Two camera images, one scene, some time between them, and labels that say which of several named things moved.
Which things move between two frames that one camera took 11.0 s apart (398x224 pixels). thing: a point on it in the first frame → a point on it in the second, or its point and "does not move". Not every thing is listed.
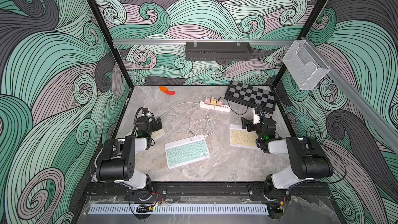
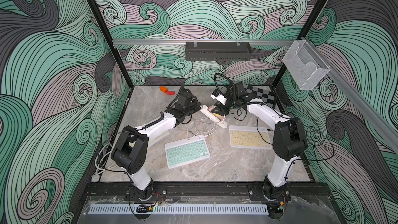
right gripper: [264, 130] → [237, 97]
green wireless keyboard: [186, 151] does not move
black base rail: [207, 190] does not move
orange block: [164, 89] does not move
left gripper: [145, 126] → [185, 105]
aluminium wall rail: [183, 41] does not move
